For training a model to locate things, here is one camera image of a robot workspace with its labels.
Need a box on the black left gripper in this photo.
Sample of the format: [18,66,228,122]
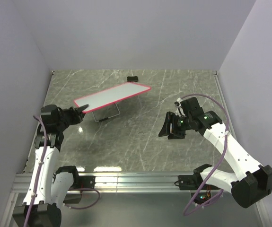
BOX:
[56,104,89,131]

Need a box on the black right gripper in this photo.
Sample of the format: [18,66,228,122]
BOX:
[158,111,193,140]

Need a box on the pink framed whiteboard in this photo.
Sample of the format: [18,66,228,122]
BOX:
[74,82,151,113]

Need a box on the yellow whiteboard eraser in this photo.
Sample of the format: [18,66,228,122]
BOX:
[127,76,139,82]

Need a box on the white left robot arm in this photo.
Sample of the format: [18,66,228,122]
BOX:
[12,104,89,227]

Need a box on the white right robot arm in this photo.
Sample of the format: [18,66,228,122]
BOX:
[159,111,272,208]

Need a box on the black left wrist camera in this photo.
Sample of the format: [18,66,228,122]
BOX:
[41,105,60,129]

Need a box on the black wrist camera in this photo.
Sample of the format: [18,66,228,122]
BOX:
[41,105,60,129]
[175,97,204,118]

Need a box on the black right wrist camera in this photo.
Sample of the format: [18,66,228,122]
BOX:
[175,97,204,118]

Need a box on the wire whiteboard easel stand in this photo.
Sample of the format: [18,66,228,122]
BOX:
[91,103,121,122]

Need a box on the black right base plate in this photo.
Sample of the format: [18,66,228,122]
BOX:
[173,174,212,191]

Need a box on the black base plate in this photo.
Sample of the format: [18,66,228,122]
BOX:
[76,175,96,189]
[173,174,212,191]

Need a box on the aluminium mounting rail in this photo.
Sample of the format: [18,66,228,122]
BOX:
[10,172,245,194]

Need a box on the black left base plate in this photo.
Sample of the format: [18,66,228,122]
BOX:
[76,175,96,189]

